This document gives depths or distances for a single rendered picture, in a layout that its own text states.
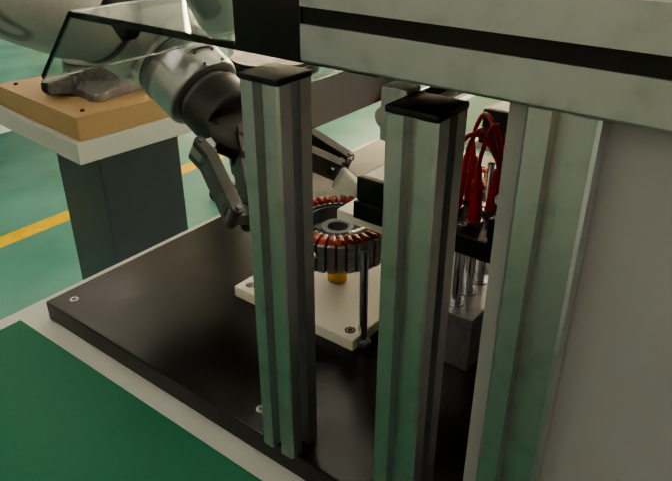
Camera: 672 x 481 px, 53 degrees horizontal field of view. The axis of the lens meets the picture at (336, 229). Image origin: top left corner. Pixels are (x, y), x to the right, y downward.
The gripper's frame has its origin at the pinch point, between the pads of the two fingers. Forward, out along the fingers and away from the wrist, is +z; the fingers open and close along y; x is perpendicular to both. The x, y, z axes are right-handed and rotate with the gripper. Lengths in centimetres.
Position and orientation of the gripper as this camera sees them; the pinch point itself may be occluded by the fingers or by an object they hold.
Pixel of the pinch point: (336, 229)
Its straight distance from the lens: 66.9
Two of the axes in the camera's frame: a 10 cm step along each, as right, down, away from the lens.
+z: 6.8, 7.0, -2.4
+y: 6.2, -3.7, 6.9
